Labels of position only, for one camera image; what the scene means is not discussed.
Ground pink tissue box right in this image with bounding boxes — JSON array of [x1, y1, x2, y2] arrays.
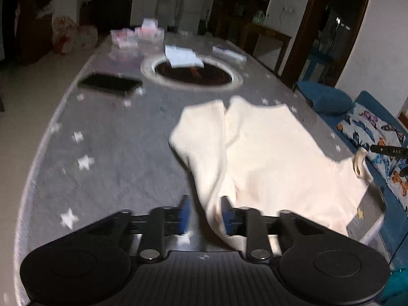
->
[[135, 18, 165, 43]]

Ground cream white garment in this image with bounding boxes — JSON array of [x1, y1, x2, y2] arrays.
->
[[169, 96, 373, 251]]

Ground dark wooden side table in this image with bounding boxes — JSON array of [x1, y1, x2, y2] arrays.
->
[[239, 23, 291, 75]]

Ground round table hotplate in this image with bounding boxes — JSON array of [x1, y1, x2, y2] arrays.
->
[[141, 54, 244, 93]]

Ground pink tissue box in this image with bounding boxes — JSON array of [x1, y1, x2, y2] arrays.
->
[[135, 18, 165, 43], [110, 28, 138, 48]]

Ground pink floral kids sofa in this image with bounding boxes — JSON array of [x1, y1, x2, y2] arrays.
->
[[52, 16, 98, 55]]

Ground grey star tablecloth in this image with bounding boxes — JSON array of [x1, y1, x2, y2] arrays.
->
[[15, 44, 389, 305]]

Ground white crumpled paper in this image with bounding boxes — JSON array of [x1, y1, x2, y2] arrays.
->
[[164, 45, 204, 68]]

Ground pink tissue box left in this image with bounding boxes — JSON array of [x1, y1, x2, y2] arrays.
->
[[110, 28, 138, 48]]

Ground blue sofa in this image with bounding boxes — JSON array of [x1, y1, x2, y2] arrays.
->
[[296, 81, 408, 270]]

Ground water dispenser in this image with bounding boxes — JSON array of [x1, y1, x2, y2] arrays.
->
[[155, 0, 174, 30]]

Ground blue pillow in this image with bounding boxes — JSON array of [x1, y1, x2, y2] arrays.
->
[[297, 82, 353, 115]]

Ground butterfly pattern cushion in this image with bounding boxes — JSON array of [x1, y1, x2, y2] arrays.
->
[[337, 102, 407, 211]]

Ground black smartphone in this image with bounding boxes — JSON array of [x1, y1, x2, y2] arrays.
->
[[78, 73, 143, 97]]

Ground white refrigerator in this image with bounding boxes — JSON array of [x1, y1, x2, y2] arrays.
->
[[178, 0, 205, 33]]

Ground flat white box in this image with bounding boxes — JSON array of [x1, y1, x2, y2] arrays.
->
[[212, 46, 247, 63]]

